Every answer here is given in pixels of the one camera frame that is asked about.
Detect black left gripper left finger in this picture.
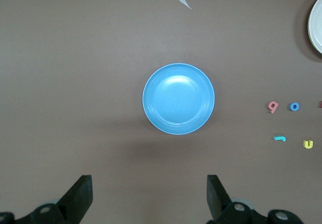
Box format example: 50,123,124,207
17,175,93,224

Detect blue plate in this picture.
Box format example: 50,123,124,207
142,62,216,135

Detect beige plate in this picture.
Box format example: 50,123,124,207
307,0,322,55

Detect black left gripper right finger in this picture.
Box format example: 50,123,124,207
206,175,265,224

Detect small grey paper scrap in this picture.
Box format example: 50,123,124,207
175,0,193,10

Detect brown table cover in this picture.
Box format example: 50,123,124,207
0,0,322,224

